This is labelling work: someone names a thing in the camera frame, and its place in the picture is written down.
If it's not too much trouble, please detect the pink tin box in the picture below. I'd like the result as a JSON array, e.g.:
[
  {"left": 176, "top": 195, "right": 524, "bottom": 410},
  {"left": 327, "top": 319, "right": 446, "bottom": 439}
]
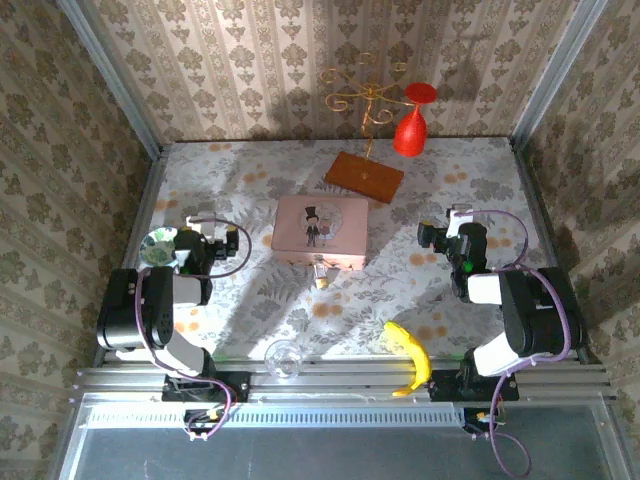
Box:
[{"left": 271, "top": 194, "right": 371, "bottom": 273}]

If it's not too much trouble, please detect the green patterned bowl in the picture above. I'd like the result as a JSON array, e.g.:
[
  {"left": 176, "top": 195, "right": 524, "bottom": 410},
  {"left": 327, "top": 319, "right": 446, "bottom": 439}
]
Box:
[{"left": 139, "top": 225, "right": 180, "bottom": 269}]

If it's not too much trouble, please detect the floral table cover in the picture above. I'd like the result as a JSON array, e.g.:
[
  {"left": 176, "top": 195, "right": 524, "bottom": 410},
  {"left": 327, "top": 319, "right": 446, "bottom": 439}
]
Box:
[{"left": 122, "top": 138, "right": 576, "bottom": 362}]

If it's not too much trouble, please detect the red wine glass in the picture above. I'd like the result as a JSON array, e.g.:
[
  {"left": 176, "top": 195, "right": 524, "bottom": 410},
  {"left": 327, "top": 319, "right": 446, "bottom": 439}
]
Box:
[{"left": 392, "top": 82, "right": 438, "bottom": 159}]

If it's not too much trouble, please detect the yellow banana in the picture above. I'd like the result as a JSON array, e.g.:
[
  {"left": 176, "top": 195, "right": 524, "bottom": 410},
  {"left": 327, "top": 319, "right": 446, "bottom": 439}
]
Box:
[{"left": 382, "top": 320, "right": 433, "bottom": 399}]

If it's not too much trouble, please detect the clear glass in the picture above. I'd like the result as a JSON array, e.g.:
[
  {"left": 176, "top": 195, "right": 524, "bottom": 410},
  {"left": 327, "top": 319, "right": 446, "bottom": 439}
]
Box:
[{"left": 263, "top": 338, "right": 305, "bottom": 384}]

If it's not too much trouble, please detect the small black connector board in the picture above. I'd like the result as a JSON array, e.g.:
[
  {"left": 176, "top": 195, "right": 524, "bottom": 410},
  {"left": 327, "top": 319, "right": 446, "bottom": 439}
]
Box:
[
  {"left": 183, "top": 408, "right": 226, "bottom": 444},
  {"left": 463, "top": 407, "right": 507, "bottom": 441}
]

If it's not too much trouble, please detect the grey metal panel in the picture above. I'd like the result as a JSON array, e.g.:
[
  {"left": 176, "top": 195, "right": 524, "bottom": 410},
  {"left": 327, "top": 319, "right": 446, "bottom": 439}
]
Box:
[{"left": 49, "top": 392, "right": 626, "bottom": 480}]

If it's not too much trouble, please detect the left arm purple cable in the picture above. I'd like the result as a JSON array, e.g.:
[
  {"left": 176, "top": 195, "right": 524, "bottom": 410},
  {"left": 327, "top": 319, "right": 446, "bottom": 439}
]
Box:
[{"left": 133, "top": 216, "right": 252, "bottom": 444}]

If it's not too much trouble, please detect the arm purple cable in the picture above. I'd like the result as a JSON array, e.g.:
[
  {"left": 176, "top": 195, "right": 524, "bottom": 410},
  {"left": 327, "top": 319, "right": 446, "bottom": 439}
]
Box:
[
  {"left": 133, "top": 216, "right": 252, "bottom": 444},
  {"left": 464, "top": 208, "right": 572, "bottom": 477}
]

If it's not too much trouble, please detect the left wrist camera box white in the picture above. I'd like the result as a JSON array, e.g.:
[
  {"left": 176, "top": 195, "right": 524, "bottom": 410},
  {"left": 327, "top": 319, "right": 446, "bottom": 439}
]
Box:
[{"left": 186, "top": 211, "right": 220, "bottom": 243}]

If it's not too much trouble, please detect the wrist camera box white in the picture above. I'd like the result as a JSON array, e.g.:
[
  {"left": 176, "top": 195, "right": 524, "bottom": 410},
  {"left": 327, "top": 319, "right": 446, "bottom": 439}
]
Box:
[
  {"left": 445, "top": 203, "right": 475, "bottom": 239},
  {"left": 186, "top": 211, "right": 220, "bottom": 243}
]

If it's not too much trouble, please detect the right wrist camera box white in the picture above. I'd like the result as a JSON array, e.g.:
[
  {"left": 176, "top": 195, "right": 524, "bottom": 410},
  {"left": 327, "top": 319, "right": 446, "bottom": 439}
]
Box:
[{"left": 445, "top": 203, "right": 475, "bottom": 239}]

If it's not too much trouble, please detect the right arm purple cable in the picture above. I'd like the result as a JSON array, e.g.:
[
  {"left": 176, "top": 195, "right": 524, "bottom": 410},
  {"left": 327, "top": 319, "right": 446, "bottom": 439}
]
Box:
[{"left": 464, "top": 208, "right": 572, "bottom": 477}]

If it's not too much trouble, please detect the aluminium side rail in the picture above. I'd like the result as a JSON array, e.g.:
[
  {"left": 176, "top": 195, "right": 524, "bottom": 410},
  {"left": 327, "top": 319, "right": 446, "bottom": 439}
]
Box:
[
  {"left": 508, "top": 139, "right": 604, "bottom": 365},
  {"left": 92, "top": 144, "right": 169, "bottom": 369}
]

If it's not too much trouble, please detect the gold wire rack wooden base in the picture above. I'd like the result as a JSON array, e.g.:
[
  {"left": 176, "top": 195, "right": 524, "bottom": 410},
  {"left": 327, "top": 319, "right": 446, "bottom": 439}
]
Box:
[{"left": 319, "top": 52, "right": 409, "bottom": 205}]

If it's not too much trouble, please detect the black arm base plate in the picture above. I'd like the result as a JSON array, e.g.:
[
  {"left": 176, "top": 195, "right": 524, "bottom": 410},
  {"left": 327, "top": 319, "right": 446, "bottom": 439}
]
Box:
[
  {"left": 428, "top": 370, "right": 520, "bottom": 403},
  {"left": 160, "top": 370, "right": 251, "bottom": 404}
]

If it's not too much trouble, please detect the aluminium long mounting rail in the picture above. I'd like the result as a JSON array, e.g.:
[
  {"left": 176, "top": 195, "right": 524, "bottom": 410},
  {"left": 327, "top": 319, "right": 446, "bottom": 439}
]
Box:
[{"left": 73, "top": 363, "right": 617, "bottom": 405}]

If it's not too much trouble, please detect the aluminium corner post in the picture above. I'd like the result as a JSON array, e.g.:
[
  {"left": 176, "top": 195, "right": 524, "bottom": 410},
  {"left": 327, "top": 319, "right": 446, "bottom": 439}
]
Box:
[
  {"left": 510, "top": 0, "right": 610, "bottom": 147},
  {"left": 57, "top": 0, "right": 164, "bottom": 159}
]

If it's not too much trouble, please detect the slotted white cable duct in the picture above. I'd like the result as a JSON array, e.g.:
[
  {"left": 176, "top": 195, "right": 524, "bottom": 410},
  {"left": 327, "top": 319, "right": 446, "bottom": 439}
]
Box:
[{"left": 79, "top": 402, "right": 469, "bottom": 430}]

